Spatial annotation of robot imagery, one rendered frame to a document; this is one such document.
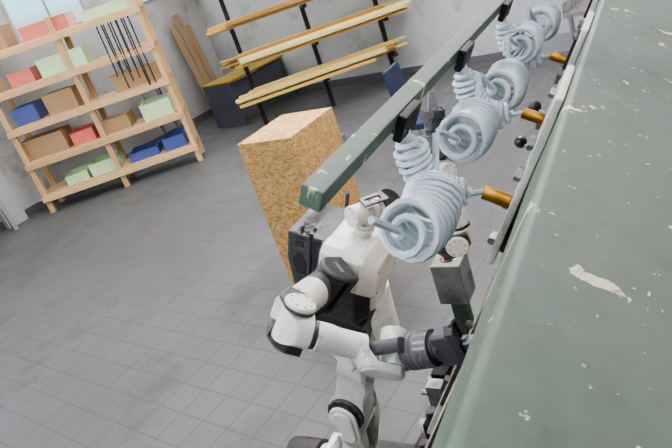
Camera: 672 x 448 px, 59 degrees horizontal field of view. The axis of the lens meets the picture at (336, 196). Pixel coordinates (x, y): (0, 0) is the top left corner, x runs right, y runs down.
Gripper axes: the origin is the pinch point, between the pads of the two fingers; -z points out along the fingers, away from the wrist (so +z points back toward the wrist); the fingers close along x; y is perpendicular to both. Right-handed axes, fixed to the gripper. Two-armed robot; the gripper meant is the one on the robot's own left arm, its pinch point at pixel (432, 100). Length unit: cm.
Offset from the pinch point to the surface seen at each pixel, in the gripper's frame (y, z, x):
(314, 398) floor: 51, 159, -112
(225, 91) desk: 148, -15, -818
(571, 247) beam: 31, 1, 160
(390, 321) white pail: 3, 128, -129
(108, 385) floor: 189, 174, -194
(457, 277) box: -11, 69, -26
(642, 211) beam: 25, 1, 156
